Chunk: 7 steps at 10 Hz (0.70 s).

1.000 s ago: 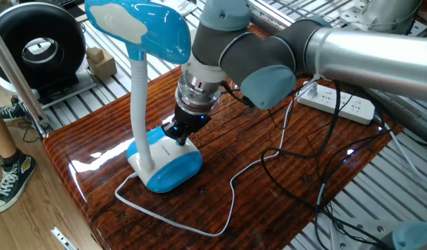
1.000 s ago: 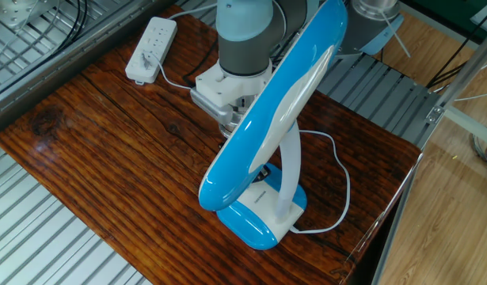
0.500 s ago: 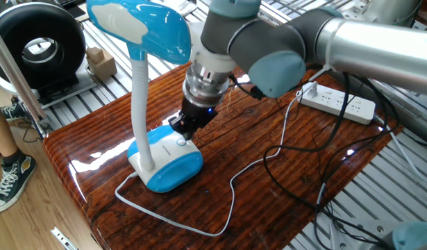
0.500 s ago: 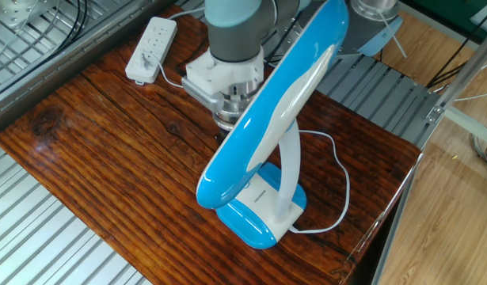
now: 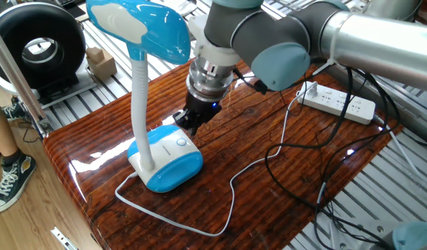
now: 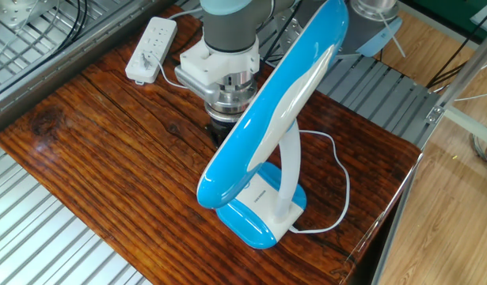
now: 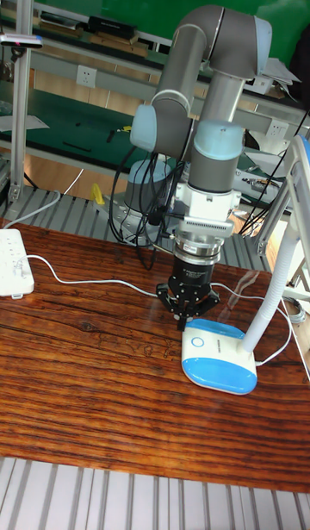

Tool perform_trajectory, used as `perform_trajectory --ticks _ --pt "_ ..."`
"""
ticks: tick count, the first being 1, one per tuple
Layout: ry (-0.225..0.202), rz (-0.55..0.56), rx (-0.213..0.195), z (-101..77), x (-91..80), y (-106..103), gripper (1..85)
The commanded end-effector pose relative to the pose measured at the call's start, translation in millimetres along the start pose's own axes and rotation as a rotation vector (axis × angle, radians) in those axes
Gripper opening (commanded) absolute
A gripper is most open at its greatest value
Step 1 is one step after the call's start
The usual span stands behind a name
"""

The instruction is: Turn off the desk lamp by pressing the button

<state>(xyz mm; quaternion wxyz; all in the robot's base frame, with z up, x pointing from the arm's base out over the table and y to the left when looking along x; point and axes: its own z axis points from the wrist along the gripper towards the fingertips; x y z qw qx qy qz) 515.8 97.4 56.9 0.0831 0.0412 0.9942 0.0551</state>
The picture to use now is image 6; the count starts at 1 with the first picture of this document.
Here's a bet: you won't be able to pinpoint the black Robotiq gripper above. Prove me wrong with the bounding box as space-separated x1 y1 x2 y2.
206 112 244 149

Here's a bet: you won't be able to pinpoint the blue white desk lamp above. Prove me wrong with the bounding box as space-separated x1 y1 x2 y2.
196 0 349 250

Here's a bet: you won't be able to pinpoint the white power strip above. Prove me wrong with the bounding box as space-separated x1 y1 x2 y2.
124 16 179 86

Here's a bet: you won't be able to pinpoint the metal robot mounting plate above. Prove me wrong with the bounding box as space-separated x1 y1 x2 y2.
272 15 349 63

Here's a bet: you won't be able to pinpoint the glossy wood grain board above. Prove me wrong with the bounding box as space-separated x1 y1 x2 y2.
0 4 422 285

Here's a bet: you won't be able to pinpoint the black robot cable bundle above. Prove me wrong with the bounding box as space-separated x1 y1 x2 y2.
261 0 303 64

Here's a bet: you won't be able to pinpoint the white power strip cable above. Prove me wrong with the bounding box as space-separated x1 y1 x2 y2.
166 6 205 21

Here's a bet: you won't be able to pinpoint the white lamp power cord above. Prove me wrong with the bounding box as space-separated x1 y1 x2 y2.
141 50 352 235

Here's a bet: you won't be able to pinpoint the aluminium table edge rail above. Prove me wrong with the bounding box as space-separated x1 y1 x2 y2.
0 0 165 139

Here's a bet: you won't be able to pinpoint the black cables along rail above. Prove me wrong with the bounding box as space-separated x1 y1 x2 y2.
55 0 89 53

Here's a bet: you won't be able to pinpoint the white cable tie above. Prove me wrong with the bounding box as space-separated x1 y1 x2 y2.
379 10 407 59

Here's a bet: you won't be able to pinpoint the black floor cables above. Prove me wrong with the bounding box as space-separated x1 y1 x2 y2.
426 2 487 90

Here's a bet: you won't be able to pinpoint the aluminium frame post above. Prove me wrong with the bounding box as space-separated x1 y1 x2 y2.
424 25 487 148

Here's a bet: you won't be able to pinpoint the grey cable coil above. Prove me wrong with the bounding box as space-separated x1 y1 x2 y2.
470 132 487 177

